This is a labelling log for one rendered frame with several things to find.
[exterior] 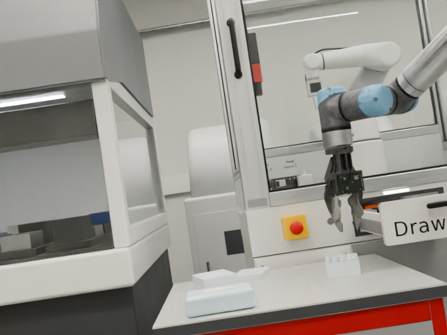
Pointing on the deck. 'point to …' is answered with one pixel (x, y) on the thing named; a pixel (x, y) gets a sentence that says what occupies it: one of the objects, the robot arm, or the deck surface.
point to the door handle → (235, 48)
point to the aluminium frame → (254, 175)
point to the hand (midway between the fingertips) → (347, 225)
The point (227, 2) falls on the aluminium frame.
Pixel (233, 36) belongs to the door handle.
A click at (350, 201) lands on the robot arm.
